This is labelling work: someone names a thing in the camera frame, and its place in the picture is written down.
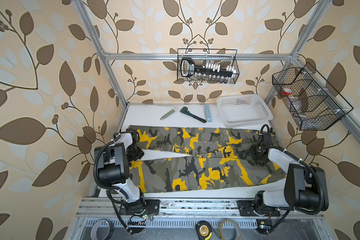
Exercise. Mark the black socket set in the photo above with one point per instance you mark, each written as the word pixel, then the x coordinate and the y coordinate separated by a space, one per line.
pixel 188 68

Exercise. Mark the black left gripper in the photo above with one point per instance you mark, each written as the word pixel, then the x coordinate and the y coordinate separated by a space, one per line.
pixel 140 154

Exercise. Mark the black wire basket right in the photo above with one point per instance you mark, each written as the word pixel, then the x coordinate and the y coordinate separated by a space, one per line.
pixel 316 104

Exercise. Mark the grey tape roll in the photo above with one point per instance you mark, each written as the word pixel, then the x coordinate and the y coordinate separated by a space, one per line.
pixel 102 230

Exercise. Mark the white plastic basket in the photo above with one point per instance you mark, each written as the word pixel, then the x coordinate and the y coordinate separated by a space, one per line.
pixel 243 109

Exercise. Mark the black wire basket centre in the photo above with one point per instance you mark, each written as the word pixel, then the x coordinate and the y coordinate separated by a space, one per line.
pixel 226 59

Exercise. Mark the light blue sanding block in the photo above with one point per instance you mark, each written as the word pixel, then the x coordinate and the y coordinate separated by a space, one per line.
pixel 208 114

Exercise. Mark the yellow tape measure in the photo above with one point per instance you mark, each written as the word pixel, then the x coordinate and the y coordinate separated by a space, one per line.
pixel 204 230

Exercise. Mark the aluminium frame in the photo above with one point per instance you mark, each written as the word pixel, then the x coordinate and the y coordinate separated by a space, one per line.
pixel 138 41

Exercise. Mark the black wire basket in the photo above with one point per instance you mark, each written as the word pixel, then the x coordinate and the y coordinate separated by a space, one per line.
pixel 316 104
pixel 226 59

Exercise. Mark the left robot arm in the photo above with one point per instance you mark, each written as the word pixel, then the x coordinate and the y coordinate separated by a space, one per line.
pixel 112 172

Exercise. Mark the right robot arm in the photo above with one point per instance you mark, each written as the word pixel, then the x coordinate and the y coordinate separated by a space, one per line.
pixel 305 188

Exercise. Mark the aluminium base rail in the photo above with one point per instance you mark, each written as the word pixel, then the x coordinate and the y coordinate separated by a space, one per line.
pixel 167 207

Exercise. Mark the pale green utility knife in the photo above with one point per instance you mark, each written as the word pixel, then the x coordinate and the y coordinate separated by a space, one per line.
pixel 172 111

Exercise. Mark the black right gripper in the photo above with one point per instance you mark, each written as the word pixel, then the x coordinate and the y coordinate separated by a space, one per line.
pixel 251 151

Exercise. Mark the camouflage trousers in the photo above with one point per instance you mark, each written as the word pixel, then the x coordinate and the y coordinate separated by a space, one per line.
pixel 208 159

